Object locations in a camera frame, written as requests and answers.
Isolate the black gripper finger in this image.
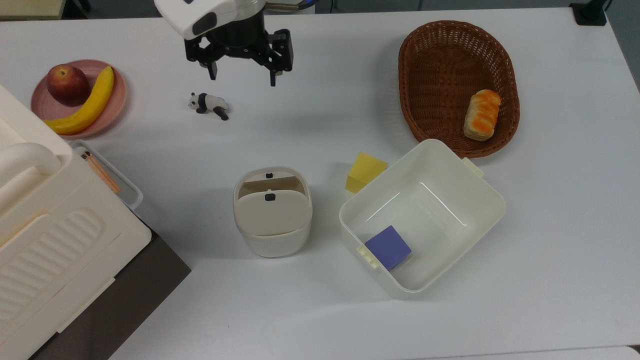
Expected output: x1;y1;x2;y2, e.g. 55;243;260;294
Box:
184;37;220;81
259;28;294;87

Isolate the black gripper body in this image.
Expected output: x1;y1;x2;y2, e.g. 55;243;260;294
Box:
204;11;274;60

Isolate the white trash can with lid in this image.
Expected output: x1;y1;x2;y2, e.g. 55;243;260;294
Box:
232;166;314;259

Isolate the toy panda figure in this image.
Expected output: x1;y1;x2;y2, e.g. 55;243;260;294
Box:
187;92;231;122

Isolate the pink plate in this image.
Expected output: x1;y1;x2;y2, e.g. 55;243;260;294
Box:
30;59;128;140

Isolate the yellow toy banana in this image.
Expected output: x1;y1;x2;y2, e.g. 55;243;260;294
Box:
43;65;116;136

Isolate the red toy apple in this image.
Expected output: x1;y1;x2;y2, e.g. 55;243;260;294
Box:
46;63;92;107

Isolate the yellow cube block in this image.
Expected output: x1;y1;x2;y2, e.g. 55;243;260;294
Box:
344;152;389;195

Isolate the orange pencil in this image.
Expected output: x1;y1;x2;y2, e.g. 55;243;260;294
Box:
81;151;123;195

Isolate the brown wicker basket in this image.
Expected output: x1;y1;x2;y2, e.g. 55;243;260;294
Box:
398;20;521;159

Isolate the wooden desk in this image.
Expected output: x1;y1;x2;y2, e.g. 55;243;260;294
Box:
0;0;69;21

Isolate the toy bread loaf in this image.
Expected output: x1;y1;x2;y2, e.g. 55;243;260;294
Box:
463;89;502;142

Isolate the purple cube block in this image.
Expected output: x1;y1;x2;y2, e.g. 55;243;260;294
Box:
364;224;413;272

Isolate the cream plastic storage box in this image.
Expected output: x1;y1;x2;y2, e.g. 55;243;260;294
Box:
0;84;153;360

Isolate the dark wooden drawer cabinet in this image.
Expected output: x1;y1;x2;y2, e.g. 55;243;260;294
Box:
29;232;192;360

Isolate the white rectangular plastic bin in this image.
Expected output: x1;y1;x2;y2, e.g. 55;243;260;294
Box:
339;138;507;300

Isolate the black stand base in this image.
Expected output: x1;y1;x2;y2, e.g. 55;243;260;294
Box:
569;0;609;27

